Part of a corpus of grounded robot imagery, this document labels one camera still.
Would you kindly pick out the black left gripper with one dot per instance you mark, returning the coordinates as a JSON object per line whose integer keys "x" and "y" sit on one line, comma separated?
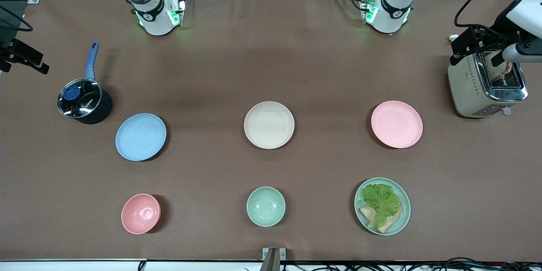
{"x": 499, "y": 25}

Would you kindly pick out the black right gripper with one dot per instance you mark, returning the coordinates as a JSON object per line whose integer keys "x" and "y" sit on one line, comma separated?
{"x": 8, "y": 48}

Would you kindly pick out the pink shallow bowl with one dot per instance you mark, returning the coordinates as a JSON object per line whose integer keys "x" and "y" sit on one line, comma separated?
{"x": 396, "y": 124}

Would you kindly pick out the blue shallow bowl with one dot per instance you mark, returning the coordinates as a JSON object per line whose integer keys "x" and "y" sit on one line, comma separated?
{"x": 140, "y": 136}

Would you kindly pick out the white toaster plug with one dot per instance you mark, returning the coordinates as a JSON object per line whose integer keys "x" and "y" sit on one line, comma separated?
{"x": 454, "y": 38}

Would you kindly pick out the brown toast slice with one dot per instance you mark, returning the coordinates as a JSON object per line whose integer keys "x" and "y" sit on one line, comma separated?
{"x": 499, "y": 70}

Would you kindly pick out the beige chrome toaster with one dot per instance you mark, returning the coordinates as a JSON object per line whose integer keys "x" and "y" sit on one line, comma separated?
{"x": 470, "y": 89}

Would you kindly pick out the glass lid with blue knob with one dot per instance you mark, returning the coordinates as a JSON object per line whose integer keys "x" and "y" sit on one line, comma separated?
{"x": 79, "y": 98}

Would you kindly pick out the small deep pink bowl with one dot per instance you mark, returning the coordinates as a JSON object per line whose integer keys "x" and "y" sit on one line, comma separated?
{"x": 140, "y": 214}

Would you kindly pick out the green lettuce leaf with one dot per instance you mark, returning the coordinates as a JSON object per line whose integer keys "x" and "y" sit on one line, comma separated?
{"x": 381, "y": 201}

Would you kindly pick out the green plate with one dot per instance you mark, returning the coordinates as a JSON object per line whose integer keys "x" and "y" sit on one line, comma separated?
{"x": 404, "y": 216}

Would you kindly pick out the brown bread slice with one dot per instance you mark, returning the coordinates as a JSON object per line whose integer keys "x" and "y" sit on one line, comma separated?
{"x": 390, "y": 222}

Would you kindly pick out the beige shallow bowl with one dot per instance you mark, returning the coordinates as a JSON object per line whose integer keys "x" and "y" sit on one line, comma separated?
{"x": 269, "y": 125}

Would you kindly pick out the small deep green bowl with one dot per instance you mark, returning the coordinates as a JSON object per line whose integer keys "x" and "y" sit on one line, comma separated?
{"x": 266, "y": 206}

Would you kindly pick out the grey metal bracket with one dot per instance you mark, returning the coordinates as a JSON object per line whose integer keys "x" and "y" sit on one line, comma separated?
{"x": 273, "y": 258}

